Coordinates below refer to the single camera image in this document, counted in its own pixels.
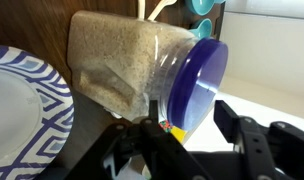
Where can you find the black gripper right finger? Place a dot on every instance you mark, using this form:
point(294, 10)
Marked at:
point(258, 150)

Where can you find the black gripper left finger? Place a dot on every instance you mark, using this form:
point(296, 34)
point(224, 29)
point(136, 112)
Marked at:
point(152, 143)

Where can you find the blue round jar lid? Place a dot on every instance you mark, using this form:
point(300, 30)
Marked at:
point(195, 83)

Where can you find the clear plastic jar with grains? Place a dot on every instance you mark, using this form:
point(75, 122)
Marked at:
point(118, 63)

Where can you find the multicoloured beads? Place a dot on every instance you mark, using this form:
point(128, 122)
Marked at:
point(166, 126)

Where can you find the blue patterned paper plate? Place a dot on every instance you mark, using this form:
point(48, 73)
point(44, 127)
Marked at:
point(22, 110)

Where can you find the white plastic spoon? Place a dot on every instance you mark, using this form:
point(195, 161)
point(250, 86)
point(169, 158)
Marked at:
point(160, 9)

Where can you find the medium teal measuring cup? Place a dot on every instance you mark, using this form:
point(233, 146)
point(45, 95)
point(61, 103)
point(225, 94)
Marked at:
point(200, 5)

